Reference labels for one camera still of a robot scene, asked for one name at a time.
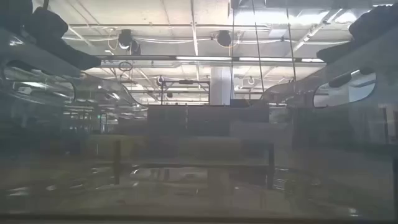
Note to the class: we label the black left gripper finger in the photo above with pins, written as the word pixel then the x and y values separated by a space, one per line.
pixel 77 59

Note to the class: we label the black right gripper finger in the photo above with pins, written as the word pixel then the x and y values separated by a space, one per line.
pixel 335 54

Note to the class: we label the translucent grey plastic bin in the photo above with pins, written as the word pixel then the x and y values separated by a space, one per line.
pixel 199 193

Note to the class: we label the black round ceiling fixture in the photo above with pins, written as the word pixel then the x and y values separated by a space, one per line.
pixel 125 37
pixel 224 38

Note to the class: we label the long ceiling light bar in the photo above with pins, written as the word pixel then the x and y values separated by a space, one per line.
pixel 155 58

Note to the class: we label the dark grey plastic bin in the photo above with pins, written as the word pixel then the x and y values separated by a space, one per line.
pixel 132 126

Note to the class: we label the small black box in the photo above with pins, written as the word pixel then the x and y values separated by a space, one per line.
pixel 239 103

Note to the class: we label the white pillar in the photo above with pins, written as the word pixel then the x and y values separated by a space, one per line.
pixel 220 87

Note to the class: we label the black background frame rig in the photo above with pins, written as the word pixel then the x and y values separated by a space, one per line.
pixel 186 82

